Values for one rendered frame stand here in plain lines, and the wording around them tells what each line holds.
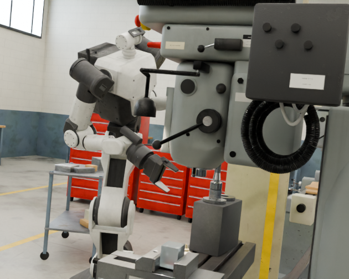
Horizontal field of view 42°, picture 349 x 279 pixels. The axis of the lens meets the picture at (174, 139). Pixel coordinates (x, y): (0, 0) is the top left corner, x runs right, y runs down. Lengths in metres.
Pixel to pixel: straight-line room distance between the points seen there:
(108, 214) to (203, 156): 0.82
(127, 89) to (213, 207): 0.63
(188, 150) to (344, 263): 0.52
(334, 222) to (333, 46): 0.44
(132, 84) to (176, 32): 0.63
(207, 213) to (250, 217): 1.50
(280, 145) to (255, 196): 1.93
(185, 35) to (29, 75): 11.38
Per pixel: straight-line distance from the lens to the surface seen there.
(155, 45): 1.61
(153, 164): 1.76
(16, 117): 12.33
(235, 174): 3.18
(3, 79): 11.90
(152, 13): 1.39
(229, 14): 1.31
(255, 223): 3.20
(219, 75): 1.32
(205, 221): 1.72
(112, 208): 2.06
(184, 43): 1.35
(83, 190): 7.01
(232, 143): 1.28
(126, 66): 1.94
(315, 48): 1.01
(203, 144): 1.33
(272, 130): 1.26
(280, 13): 1.04
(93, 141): 1.94
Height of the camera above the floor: 1.46
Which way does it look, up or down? 3 degrees down
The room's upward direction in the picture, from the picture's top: 6 degrees clockwise
